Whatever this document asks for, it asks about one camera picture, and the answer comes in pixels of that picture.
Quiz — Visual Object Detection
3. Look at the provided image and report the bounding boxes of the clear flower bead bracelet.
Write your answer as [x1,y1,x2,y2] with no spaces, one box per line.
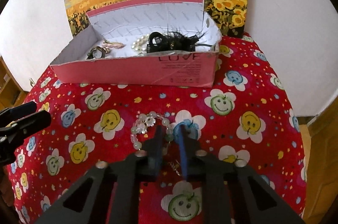
[130,111,175,152]

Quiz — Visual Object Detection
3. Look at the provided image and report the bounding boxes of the green gem pendant necklace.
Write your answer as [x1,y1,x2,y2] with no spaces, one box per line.
[86,46,108,60]

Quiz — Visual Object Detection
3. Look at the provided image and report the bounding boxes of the white pearl bracelet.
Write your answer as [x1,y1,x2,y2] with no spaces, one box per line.
[131,34,151,54]

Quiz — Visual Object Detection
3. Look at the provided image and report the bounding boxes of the wooden shelf unit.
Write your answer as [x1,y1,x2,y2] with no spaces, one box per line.
[0,56,27,110]

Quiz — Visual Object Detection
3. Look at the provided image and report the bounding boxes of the red smiley flower cloth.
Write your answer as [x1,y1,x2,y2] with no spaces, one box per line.
[9,35,306,223]

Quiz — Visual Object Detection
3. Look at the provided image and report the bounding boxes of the black feather hair accessory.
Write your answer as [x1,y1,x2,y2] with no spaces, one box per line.
[146,31,213,53]

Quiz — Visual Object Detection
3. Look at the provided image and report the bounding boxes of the pink cardboard box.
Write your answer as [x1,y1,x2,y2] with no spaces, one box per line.
[50,0,222,87]

